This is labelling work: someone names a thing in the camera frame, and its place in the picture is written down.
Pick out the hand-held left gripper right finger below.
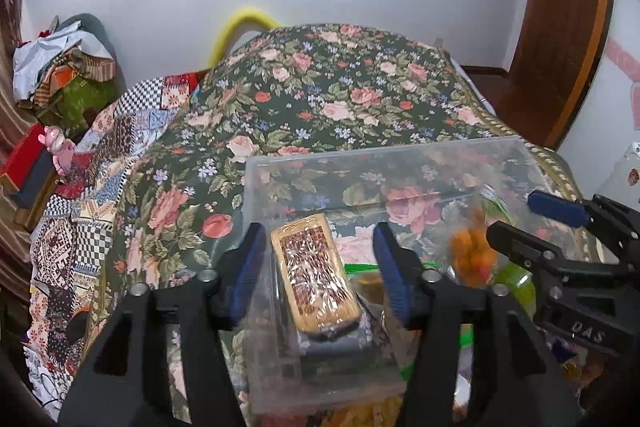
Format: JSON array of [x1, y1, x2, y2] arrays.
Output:
[[372, 222, 588, 427]]

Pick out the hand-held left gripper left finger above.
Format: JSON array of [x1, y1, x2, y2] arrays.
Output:
[[57, 222, 268, 427]]

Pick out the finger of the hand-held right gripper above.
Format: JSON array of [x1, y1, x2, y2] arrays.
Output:
[[528, 190, 601, 231], [486, 221, 571, 283]]

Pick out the orange snack bag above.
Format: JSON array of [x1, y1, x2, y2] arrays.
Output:
[[446, 206, 502, 289]]

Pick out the biscuit packet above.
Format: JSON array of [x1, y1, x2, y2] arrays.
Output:
[[270, 214, 361, 339]]

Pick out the clear plastic container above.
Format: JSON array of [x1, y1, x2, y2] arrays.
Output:
[[243, 136, 592, 414]]

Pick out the green snack packet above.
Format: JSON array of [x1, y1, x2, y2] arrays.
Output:
[[492, 259, 539, 324]]

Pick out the pile of colourful snack packets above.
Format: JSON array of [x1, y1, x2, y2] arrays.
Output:
[[549, 336, 640, 410]]

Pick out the white printed object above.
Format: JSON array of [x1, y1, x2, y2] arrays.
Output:
[[599, 141, 640, 210]]

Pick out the dark grey snack packet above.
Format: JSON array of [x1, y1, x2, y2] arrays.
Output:
[[294, 331, 383, 380]]

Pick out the yellow snack packet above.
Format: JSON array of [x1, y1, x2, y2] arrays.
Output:
[[317, 398, 403, 427]]

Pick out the patchwork quilt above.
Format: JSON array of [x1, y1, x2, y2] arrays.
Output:
[[22, 73, 202, 409]]

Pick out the wooden door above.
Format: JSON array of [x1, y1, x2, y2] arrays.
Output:
[[492, 0, 617, 152]]

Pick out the floral bedspread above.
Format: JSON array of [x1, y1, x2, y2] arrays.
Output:
[[95, 23, 601, 427]]

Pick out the pink toy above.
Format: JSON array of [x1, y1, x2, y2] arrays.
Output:
[[43, 125, 77, 176]]

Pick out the yellow foam tube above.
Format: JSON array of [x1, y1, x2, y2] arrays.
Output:
[[207, 8, 284, 70]]

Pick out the striped curtain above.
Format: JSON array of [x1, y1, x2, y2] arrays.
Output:
[[0, 0, 47, 264]]

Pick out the pile of clothes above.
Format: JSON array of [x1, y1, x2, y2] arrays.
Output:
[[12, 14, 119, 108]]

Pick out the pink wall decoration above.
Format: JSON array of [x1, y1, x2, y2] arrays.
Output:
[[606, 34, 640, 128]]

